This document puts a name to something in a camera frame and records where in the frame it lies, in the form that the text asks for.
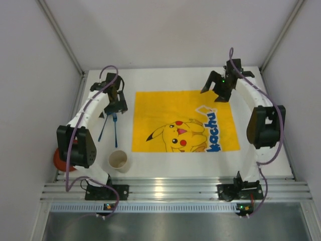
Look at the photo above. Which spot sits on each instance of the aluminium corner post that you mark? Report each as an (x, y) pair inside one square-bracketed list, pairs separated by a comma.
[(282, 33), (59, 33)]

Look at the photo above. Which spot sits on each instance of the left aluminium corner post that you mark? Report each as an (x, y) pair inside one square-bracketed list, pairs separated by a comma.
[(59, 33)]

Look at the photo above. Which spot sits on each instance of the red plastic plate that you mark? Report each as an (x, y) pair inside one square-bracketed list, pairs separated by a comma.
[(58, 163)]

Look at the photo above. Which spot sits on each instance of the yellow pikachu placemat cloth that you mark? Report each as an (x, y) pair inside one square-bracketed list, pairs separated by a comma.
[(182, 122)]

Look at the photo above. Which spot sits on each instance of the perforated cable duct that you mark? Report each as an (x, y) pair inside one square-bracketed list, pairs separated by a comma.
[(137, 207)]

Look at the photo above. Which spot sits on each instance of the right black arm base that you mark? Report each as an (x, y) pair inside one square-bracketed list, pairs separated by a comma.
[(240, 190)]

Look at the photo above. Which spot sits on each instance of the beige paper cup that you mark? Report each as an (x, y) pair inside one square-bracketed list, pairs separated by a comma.
[(119, 161)]

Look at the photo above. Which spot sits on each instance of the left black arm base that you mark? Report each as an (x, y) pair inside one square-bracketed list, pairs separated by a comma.
[(95, 193)]

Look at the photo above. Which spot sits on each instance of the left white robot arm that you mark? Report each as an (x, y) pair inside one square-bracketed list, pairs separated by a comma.
[(76, 143)]

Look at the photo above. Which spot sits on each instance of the right aluminium corner post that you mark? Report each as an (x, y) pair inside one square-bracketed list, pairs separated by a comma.
[(282, 33)]

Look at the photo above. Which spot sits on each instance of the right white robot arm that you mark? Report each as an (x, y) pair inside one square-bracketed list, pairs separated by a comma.
[(265, 130)]

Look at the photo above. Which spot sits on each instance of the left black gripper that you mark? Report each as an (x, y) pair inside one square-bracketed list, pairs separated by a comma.
[(116, 107)]

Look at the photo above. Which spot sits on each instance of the aluminium mounting rail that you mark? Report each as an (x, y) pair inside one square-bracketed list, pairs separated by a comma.
[(179, 189)]

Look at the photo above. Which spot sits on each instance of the blue plastic knife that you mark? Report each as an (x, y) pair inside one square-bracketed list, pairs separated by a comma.
[(102, 130)]

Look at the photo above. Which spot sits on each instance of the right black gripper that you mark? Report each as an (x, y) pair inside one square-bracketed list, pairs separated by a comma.
[(221, 88)]

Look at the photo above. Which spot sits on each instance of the blue plastic fork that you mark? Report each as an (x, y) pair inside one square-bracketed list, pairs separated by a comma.
[(115, 128)]

